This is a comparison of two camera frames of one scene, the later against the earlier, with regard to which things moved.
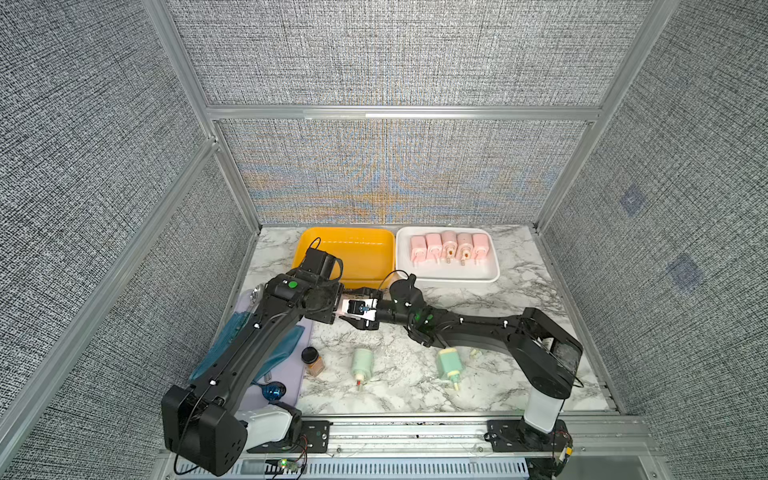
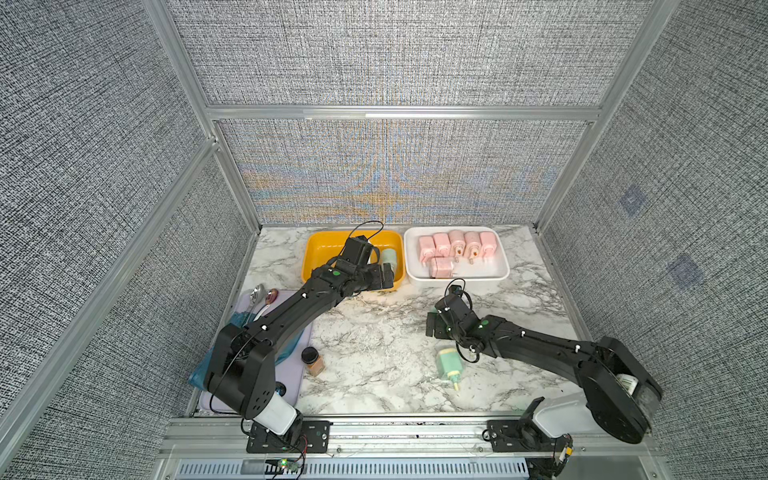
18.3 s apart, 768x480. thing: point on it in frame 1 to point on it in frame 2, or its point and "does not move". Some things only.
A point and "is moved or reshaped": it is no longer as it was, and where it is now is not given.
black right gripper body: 385,315 to 440,330
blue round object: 274,390 does not move
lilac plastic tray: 290,372 does not move
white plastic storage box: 446,274 is moved or reshaped
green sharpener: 362,364 to 389,255
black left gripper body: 328,303 to 373,279
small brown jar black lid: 314,362 does not move
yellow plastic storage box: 366,255 is moved or reshaped
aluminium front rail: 626,447 does not move
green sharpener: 450,363 does not move
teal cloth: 240,318 does not move
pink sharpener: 356,307 to 441,267
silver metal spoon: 257,292 does not move
